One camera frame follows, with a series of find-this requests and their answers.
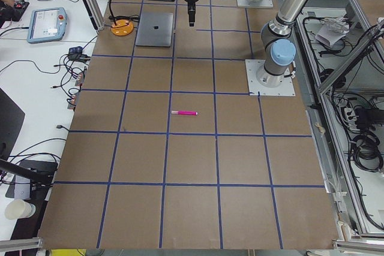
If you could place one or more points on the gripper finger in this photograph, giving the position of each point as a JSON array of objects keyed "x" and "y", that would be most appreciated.
[
  {"x": 193, "y": 13},
  {"x": 190, "y": 17}
]

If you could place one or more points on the pink marker pen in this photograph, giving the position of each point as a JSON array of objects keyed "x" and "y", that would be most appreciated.
[{"x": 184, "y": 112}]

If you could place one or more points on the grey closed laptop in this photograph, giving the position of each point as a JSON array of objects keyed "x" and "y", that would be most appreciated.
[{"x": 155, "y": 30}]

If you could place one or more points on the black power adapter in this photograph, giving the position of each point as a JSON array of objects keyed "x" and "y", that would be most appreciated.
[{"x": 76, "y": 54}]

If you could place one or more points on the crumpled white paper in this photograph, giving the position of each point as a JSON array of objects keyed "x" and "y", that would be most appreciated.
[{"x": 332, "y": 30}]

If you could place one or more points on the blue teach pendant near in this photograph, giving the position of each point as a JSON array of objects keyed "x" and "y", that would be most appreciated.
[{"x": 47, "y": 25}]

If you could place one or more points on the white power strip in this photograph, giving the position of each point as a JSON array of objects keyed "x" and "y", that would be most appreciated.
[{"x": 349, "y": 115}]

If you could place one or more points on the black monitor stand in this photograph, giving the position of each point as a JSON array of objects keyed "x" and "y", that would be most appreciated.
[{"x": 27, "y": 178}]

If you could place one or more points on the white paper cup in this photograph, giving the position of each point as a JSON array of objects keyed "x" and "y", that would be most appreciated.
[{"x": 19, "y": 209}]

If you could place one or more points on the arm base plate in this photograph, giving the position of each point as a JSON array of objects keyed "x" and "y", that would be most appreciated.
[
  {"x": 267, "y": 4},
  {"x": 260, "y": 83}
]

